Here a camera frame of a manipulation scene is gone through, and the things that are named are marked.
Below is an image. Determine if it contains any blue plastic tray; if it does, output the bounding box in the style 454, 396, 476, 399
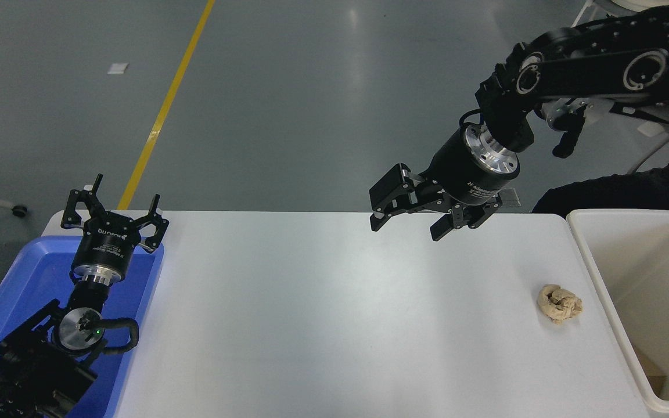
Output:
0, 235, 166, 418

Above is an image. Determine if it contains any tan paper ball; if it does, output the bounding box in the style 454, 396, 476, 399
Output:
537, 284, 584, 324

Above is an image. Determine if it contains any large pale plastic bin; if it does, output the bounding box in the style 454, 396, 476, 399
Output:
567, 209, 669, 416

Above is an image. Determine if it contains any white grey curved chair frame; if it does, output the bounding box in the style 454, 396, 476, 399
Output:
628, 121, 669, 175

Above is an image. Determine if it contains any person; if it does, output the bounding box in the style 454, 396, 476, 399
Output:
532, 125, 669, 227

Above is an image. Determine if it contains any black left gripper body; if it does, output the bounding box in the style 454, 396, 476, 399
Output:
71, 211, 140, 272

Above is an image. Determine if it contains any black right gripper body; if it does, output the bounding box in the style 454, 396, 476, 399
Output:
425, 129, 513, 206

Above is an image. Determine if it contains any yellow floor tape line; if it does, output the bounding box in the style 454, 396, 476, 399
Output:
117, 0, 217, 211

